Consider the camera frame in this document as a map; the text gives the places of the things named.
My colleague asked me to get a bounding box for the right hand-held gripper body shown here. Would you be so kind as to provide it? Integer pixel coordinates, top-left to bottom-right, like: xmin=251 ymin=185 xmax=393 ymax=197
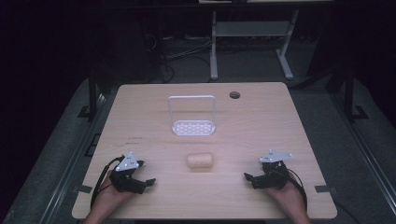
xmin=251 ymin=148 xmax=294 ymax=190

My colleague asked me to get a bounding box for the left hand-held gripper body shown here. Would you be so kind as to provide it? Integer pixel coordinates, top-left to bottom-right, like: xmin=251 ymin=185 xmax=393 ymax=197
xmin=108 ymin=151 xmax=148 ymax=195

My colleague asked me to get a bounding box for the person's right hand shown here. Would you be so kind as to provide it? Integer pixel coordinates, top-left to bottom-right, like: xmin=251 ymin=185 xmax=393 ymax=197
xmin=266 ymin=173 xmax=308 ymax=217

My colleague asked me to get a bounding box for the person's left hand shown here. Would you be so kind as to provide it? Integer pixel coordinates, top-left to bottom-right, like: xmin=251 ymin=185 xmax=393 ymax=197
xmin=92 ymin=170 xmax=135 ymax=217

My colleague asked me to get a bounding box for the grey tape strip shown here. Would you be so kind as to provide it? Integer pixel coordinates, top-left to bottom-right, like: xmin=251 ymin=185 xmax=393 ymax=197
xmin=314 ymin=184 xmax=338 ymax=194
xmin=75 ymin=184 xmax=93 ymax=194

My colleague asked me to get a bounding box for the beige cylindrical roll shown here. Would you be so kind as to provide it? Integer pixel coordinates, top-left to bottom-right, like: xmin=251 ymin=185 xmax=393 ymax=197
xmin=186 ymin=151 xmax=214 ymax=170

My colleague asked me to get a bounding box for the clear plastic container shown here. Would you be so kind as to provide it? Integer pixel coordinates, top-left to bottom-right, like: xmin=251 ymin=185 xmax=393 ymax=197
xmin=166 ymin=94 xmax=217 ymax=137

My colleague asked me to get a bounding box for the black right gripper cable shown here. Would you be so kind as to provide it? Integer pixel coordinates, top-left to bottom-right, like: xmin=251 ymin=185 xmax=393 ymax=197
xmin=285 ymin=167 xmax=309 ymax=212

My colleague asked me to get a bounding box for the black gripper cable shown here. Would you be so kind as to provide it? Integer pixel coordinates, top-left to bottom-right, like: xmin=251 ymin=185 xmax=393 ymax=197
xmin=90 ymin=155 xmax=125 ymax=210
xmin=285 ymin=167 xmax=309 ymax=212

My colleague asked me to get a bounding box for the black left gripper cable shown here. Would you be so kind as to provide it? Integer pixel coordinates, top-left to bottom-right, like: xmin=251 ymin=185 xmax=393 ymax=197
xmin=90 ymin=155 xmax=125 ymax=210

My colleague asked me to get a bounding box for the aluminium floor rail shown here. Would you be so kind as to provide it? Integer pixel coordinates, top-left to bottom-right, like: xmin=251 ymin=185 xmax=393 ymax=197
xmin=329 ymin=91 xmax=396 ymax=217
xmin=36 ymin=91 xmax=108 ymax=224

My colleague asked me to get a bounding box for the black metal stand post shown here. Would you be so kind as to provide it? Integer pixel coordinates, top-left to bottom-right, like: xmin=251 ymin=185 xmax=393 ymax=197
xmin=77 ymin=63 xmax=105 ymax=121
xmin=341 ymin=63 xmax=370 ymax=123

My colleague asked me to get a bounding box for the thin black floor cable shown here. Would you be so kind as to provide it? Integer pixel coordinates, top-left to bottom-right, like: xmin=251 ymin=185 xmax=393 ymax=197
xmin=333 ymin=199 xmax=362 ymax=224

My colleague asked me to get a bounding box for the bundle of floor cables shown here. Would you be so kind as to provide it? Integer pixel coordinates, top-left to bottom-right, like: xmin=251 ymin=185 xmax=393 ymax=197
xmin=143 ymin=33 xmax=213 ymax=84

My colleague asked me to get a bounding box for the grey metal desk frame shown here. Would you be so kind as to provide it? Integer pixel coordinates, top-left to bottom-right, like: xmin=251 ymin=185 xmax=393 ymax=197
xmin=209 ymin=8 xmax=301 ymax=82

